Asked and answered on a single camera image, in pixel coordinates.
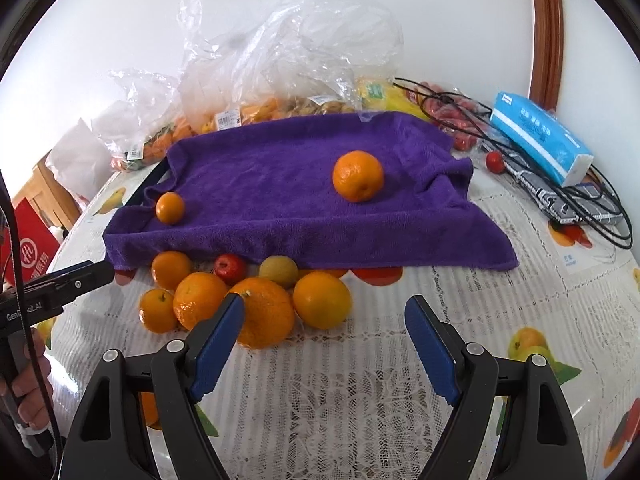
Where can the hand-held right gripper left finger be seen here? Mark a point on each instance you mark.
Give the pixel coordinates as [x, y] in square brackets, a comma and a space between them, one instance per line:
[215, 347]

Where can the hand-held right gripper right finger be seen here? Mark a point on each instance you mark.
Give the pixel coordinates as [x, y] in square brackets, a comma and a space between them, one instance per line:
[432, 355]

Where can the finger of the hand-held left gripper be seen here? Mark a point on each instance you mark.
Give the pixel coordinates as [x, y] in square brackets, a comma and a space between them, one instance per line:
[85, 282]
[70, 270]

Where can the medium orange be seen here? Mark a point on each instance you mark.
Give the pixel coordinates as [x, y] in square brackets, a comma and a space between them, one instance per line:
[200, 305]
[322, 300]

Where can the large orange with pale mark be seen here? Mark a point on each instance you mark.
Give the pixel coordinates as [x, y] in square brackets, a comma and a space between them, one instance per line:
[267, 315]

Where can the small orange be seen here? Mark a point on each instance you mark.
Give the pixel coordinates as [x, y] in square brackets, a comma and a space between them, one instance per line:
[170, 207]
[157, 312]
[171, 270]

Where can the person's left hand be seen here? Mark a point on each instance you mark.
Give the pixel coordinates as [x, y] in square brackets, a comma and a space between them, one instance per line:
[32, 395]

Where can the red cardboard box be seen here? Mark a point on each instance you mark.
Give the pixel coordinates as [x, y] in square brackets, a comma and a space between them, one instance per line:
[32, 240]

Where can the wooden chair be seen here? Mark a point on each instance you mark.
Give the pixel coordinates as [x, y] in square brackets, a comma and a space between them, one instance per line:
[47, 195]

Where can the small red fruit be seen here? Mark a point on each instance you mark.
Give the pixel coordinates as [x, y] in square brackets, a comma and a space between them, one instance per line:
[230, 267]
[494, 161]

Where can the yellowish round longan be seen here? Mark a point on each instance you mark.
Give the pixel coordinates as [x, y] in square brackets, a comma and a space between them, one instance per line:
[278, 271]

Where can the white plastic bag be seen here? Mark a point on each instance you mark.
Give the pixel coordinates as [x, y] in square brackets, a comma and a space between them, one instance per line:
[75, 157]

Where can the purple towel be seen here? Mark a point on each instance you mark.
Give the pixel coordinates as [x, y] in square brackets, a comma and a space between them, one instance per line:
[280, 200]

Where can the clear bag of leafy tangerines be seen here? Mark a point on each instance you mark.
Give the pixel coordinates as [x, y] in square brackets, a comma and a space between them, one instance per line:
[135, 105]

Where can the white power strip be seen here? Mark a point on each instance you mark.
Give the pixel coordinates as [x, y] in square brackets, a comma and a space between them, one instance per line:
[545, 195]

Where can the red sausage packet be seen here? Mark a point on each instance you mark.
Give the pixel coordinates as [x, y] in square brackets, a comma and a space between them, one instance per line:
[462, 135]

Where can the blue tissue pack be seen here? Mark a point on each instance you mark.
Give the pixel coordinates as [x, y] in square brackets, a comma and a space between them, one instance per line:
[537, 135]

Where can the yellow snack packet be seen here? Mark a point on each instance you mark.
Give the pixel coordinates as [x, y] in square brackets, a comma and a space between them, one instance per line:
[395, 100]

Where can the clear plastic bag of oranges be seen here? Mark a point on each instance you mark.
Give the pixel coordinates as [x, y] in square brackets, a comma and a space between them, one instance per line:
[225, 60]

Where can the clear plastic bag of longans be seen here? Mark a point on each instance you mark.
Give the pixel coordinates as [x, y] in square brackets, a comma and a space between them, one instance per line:
[345, 45]

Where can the brown wooden frame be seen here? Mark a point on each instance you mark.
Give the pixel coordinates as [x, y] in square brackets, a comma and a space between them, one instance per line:
[545, 35]

